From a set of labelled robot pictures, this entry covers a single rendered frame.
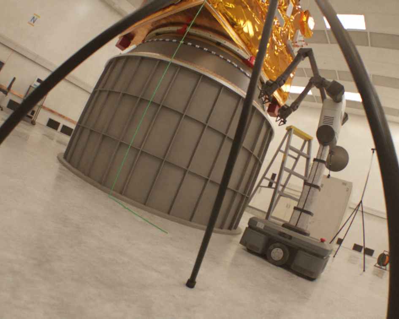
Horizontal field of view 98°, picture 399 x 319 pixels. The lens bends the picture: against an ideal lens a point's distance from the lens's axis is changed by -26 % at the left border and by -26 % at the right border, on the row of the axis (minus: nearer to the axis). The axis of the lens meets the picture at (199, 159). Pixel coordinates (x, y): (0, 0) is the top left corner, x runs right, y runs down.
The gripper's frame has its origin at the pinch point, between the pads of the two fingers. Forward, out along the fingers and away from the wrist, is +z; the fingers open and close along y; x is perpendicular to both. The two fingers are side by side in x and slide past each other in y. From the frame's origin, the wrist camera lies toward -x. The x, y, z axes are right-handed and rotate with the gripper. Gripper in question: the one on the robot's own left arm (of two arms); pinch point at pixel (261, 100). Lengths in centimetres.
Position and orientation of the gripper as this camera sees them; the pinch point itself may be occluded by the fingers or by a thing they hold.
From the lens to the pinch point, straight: 210.5
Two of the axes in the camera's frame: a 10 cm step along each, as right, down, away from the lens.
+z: -6.9, 6.8, 2.4
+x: 4.3, 6.5, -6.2
